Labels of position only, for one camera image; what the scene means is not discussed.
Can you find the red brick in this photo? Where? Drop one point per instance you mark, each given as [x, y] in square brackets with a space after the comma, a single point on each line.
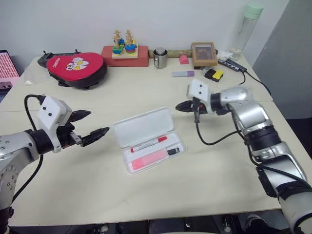
[142, 57]

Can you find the long wooden stick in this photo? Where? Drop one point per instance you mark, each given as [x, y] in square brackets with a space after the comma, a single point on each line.
[178, 52]

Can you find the small black usb stick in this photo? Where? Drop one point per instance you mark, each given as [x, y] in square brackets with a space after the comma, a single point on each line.
[173, 151]

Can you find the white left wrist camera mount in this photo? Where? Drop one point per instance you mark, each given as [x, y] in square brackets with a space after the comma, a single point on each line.
[52, 107]

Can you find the stainless steel cup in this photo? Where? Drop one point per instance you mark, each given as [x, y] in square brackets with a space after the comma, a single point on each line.
[160, 61]

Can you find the yellow and black block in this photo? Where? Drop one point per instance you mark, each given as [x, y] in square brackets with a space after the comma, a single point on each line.
[217, 75]

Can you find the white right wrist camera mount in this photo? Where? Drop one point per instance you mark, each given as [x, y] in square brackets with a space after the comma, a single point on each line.
[200, 89]

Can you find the crumpled white tissue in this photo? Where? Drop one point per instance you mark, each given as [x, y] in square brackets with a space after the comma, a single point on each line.
[224, 54]

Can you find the red whiteboard marker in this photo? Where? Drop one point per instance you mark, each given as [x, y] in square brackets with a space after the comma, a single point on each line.
[148, 144]

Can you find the purple highlighter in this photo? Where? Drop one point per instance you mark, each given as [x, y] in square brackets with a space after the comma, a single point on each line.
[182, 73]

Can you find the small clear greenish piece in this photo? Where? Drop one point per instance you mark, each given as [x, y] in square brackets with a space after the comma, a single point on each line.
[206, 69]

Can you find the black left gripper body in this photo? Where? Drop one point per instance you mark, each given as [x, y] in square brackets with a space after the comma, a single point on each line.
[64, 134]

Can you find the wooden picture frame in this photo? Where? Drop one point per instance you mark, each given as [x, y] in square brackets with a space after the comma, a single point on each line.
[204, 54]

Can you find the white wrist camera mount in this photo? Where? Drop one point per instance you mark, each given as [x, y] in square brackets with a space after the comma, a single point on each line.
[52, 107]
[200, 89]

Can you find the red boxing pad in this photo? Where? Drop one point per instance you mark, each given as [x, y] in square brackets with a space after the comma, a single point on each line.
[73, 70]

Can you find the small clear plastic bag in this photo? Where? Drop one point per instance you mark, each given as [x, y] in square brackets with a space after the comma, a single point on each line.
[28, 82]

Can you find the black rectangular block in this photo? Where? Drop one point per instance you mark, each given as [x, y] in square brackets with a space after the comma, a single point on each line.
[208, 73]

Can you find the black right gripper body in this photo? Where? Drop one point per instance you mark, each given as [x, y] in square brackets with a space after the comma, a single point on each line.
[201, 109]

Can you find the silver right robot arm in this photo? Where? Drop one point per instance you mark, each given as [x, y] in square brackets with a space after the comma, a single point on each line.
[248, 109]

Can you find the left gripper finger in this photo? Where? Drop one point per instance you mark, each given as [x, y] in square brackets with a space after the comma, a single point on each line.
[95, 136]
[79, 115]

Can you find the white plastic pencil case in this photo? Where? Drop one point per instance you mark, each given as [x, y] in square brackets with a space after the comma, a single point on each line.
[143, 126]

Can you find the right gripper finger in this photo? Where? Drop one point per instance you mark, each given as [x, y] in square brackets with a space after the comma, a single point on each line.
[187, 104]
[186, 109]

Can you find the clear bottle with green lid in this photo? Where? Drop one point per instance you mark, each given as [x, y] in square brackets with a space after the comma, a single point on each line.
[241, 41]

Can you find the pink perforated tray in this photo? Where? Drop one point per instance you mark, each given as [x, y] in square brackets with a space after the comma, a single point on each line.
[7, 65]

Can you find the small pink house eraser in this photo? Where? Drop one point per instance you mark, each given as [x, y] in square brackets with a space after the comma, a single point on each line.
[184, 60]

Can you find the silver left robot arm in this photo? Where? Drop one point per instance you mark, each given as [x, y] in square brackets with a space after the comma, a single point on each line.
[14, 146]

